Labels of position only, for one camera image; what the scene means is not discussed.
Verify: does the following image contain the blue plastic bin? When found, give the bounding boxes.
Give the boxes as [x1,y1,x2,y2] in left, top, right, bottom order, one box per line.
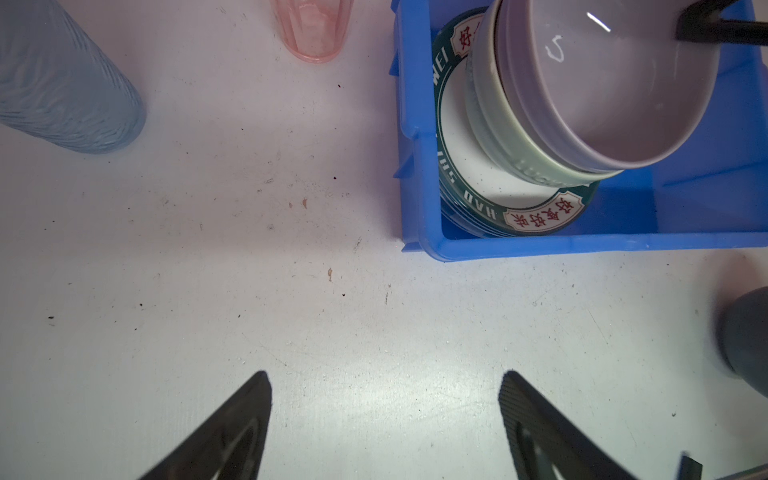
[390,1,767,262]

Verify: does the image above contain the green ceramic bowl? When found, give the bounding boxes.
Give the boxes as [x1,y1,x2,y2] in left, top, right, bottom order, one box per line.
[465,1,621,188]

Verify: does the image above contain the white plate green lettered rim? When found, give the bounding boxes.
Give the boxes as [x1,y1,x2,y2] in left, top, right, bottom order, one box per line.
[432,6,599,238]

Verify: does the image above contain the dark blue ceramic bowl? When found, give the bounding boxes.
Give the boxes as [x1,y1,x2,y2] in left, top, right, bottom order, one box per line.
[716,287,767,397]

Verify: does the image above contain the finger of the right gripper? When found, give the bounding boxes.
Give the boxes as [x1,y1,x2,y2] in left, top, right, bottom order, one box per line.
[675,0,768,45]

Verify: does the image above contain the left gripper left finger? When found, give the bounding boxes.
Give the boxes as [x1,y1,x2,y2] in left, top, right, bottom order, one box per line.
[143,371,272,479]

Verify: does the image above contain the pink translucent cup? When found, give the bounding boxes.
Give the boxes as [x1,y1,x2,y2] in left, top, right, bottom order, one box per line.
[270,0,354,64]

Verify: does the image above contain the clear grey plastic cup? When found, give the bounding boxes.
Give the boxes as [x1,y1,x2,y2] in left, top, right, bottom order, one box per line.
[1,1,146,154]

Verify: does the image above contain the grey purple bowl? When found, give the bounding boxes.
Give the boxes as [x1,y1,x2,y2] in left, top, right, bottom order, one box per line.
[494,0,720,172]

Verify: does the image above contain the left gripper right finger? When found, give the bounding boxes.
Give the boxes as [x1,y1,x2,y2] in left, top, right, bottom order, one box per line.
[498,371,632,479]

